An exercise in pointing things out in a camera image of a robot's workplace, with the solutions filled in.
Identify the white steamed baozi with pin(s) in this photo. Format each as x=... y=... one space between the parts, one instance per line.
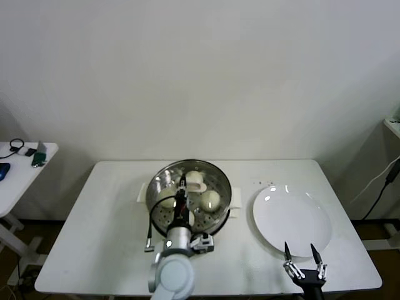
x=192 y=218
x=167 y=200
x=195 y=177
x=210 y=201

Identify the small white device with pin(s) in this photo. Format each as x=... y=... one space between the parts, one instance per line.
x=22 y=150

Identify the blue computer mouse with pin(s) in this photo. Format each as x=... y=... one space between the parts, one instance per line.
x=3 y=171

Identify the white electric steamer pot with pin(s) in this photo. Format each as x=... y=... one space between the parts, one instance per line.
x=235 y=212

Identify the white shelf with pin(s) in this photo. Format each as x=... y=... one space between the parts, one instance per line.
x=393 y=128

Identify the small black device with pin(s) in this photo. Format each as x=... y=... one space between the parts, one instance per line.
x=30 y=152

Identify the white side table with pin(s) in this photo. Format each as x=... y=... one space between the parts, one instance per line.
x=18 y=187

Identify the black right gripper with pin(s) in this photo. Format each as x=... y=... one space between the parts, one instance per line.
x=311 y=284

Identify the white round plate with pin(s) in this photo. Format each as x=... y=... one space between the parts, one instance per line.
x=290 y=218

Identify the round glass pot lid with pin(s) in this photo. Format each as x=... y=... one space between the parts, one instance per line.
x=218 y=184

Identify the stainless steel steamer basket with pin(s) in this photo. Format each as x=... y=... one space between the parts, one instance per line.
x=237 y=197

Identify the grey standing card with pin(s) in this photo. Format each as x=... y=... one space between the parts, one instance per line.
x=41 y=146

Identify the green handheld device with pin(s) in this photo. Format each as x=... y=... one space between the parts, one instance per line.
x=39 y=158

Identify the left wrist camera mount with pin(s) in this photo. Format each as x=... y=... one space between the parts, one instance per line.
x=203 y=242

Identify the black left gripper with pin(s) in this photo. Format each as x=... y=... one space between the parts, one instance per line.
x=182 y=212

